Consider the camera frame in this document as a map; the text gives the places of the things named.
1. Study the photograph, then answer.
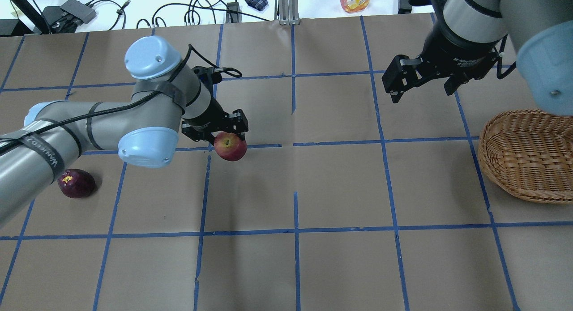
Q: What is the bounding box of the dark red apple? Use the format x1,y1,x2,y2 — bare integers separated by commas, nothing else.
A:
57,169,96,199

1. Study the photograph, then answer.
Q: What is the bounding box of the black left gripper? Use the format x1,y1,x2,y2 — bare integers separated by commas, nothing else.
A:
181,107,249,144

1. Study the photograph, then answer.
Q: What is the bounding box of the grey hub box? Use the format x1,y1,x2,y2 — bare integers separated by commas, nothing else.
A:
60,0,96,25

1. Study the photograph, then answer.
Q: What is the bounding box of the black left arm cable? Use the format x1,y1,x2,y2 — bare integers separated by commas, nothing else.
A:
0,43,243,144

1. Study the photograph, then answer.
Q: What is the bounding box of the dark blue checkered pouch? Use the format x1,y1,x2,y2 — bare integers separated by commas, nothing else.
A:
245,0,269,12

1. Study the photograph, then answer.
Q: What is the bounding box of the black stand pole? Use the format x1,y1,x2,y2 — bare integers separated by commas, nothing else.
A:
9,0,52,34

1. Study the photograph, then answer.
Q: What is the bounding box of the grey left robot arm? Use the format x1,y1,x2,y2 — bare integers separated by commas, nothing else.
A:
0,35,249,226

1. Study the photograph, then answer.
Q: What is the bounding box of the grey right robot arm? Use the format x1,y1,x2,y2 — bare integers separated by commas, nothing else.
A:
381,0,573,116

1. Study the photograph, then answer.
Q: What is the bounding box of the black charger block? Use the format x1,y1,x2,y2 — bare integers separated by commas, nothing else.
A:
397,0,413,14

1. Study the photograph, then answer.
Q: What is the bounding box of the black cable bundle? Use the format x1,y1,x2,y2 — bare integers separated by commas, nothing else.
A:
136,0,274,30

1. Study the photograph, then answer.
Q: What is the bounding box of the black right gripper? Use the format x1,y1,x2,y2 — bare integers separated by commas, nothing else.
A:
381,31,499,104

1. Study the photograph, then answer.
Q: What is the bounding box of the aluminium frame post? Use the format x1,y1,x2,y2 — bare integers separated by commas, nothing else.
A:
276,0,300,26

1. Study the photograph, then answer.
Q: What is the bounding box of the woven wicker basket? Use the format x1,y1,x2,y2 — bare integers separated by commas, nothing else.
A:
478,109,573,205

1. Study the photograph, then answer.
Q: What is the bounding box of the black power adapter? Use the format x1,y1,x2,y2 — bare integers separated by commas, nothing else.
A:
225,2,242,23

